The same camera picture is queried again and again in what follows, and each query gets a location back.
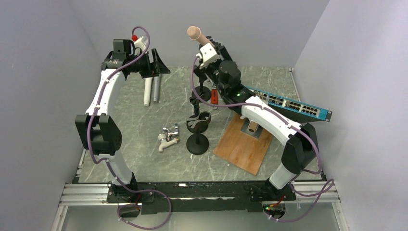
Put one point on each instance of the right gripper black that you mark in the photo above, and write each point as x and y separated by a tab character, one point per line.
224	55

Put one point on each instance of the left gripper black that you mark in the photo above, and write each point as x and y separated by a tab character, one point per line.
159	67

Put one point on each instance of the black shock mount stand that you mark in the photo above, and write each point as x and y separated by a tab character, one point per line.
210	73

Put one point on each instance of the grey handheld microphone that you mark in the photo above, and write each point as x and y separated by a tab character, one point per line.
156	89

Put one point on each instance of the white microphone with stand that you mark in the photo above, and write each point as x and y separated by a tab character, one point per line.
147	91

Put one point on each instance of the pink microphone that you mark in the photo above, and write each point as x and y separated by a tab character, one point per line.
195	34

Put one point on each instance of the black front microphone stand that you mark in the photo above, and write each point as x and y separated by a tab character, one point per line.
198	143

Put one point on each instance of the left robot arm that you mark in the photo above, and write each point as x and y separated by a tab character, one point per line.
98	132

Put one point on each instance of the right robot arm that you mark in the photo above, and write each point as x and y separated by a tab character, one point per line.
299	140

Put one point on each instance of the chrome white faucet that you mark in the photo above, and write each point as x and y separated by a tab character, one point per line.
168	137

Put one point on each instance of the wooden board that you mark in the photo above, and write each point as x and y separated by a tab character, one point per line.
241	149

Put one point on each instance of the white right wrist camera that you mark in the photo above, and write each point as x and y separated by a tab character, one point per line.
207	56

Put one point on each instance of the metal bracket on board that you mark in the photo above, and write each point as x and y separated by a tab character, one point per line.
251	128

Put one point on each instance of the blue network switch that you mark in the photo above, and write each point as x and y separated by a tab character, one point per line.
292	109

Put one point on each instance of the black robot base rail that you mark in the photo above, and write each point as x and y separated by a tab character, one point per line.
199	196

